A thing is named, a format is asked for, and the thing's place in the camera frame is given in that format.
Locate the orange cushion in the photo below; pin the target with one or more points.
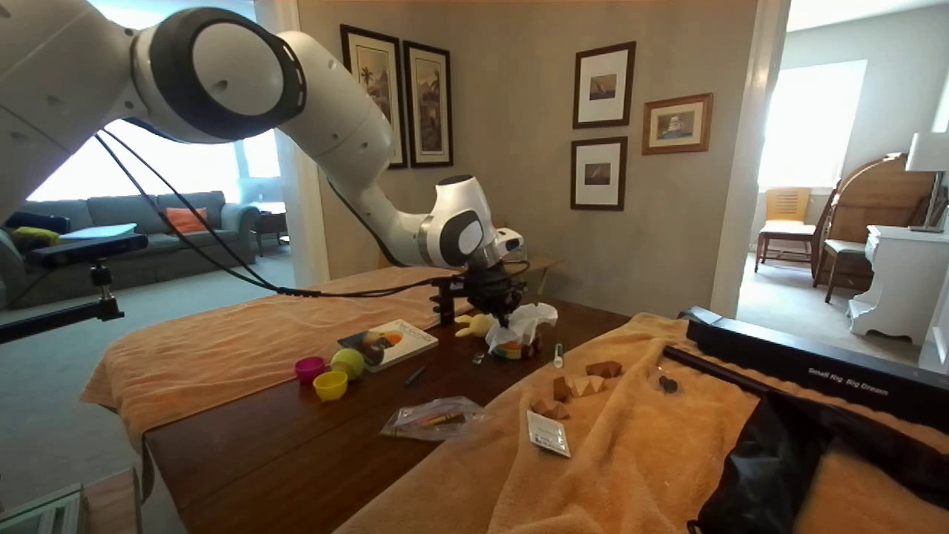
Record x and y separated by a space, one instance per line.
188 221

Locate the black plastic bag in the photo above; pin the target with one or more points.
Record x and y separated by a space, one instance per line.
761 470

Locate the bird cover book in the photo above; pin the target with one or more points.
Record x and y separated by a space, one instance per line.
396 344

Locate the green tennis ball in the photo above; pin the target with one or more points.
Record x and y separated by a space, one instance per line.
348 361

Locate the pink plastic cup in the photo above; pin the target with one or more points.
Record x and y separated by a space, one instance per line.
308 367

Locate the long black case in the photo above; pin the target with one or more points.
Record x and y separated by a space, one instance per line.
818 367

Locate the yellow plush toy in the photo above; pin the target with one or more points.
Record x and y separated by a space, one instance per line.
471 324

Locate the blue pen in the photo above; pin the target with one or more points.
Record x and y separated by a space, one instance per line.
415 373

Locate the small white packet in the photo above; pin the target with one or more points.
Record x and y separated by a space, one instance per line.
550 434

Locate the orange towel under book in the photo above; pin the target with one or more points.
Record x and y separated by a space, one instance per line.
227 342

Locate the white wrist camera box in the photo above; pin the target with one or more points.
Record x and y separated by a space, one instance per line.
506 241

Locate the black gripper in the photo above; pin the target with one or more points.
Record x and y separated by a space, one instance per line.
491 280

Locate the dark blue cushion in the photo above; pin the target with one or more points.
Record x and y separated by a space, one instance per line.
33 221

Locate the grey sofa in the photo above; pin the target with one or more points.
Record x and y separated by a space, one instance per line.
119 212

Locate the dark low side table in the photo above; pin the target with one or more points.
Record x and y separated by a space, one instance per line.
267 224

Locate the black camera on stand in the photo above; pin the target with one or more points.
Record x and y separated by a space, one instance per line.
84 250

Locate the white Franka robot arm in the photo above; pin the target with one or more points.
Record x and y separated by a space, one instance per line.
328 97

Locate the white table lamp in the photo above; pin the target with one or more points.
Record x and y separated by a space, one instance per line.
928 152

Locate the small clear vial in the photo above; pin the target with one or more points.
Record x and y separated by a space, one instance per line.
556 356

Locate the yellow upholstered armchair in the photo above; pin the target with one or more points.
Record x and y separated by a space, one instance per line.
787 221

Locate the brown wood framed picture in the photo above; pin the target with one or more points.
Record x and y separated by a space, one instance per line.
678 124

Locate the white cloth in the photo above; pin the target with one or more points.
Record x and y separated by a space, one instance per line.
529 320

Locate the small dark brown toy piece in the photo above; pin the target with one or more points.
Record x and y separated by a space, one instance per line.
667 382

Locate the wooden side table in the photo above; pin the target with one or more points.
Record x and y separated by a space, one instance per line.
111 504

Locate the small wooden table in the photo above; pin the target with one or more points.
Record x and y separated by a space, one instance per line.
537 264

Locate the yellow plastic cup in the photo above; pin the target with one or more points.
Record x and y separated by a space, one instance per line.
331 387

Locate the wooden rocking chair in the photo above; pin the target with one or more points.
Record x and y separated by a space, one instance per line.
870 201

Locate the small black tripod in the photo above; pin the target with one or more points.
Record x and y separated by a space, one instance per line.
443 301

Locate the tall black framed picture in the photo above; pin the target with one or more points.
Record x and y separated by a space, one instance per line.
380 68
430 106

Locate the clear plastic bag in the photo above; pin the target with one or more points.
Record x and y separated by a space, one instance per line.
433 415

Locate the square black framed picture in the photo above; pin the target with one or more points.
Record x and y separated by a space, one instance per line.
602 83
597 173

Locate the yellow cushion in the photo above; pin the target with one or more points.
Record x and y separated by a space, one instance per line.
33 234

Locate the white desk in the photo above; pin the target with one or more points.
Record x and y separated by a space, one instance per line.
894 275

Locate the orange towel under black case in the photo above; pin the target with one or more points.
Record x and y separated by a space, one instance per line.
632 455

